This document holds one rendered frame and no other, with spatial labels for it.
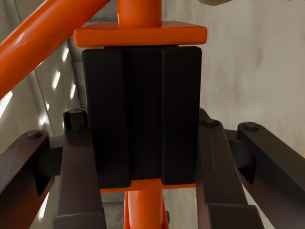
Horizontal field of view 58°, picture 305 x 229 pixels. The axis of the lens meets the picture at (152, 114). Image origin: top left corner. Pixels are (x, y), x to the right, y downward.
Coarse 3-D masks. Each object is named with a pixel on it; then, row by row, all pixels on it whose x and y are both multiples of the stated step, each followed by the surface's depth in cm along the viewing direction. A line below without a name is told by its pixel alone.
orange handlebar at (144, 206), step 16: (128, 0) 12; (144, 0) 12; (160, 0) 13; (128, 16) 13; (144, 16) 13; (160, 16) 13; (128, 192) 17; (144, 192) 16; (160, 192) 17; (128, 208) 17; (144, 208) 16; (160, 208) 17; (128, 224) 18; (144, 224) 17; (160, 224) 17
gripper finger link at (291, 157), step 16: (240, 128) 13; (256, 128) 12; (256, 144) 11; (272, 144) 11; (256, 160) 11; (272, 160) 10; (288, 160) 10; (304, 160) 10; (240, 176) 13; (256, 176) 11; (272, 176) 10; (288, 176) 9; (304, 176) 9; (256, 192) 11; (272, 192) 10; (288, 192) 9; (304, 192) 8; (272, 208) 10; (288, 208) 9; (304, 208) 8; (272, 224) 10; (288, 224) 9; (304, 224) 8
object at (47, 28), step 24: (48, 0) 14; (72, 0) 14; (96, 0) 14; (24, 24) 15; (48, 24) 14; (72, 24) 15; (0, 48) 15; (24, 48) 15; (48, 48) 15; (0, 72) 15; (24, 72) 16; (0, 96) 16
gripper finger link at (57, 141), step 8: (56, 136) 13; (56, 144) 12; (48, 152) 12; (56, 152) 12; (40, 160) 12; (48, 160) 12; (56, 160) 12; (40, 168) 12; (48, 168) 12; (56, 168) 12; (40, 176) 12; (48, 176) 12
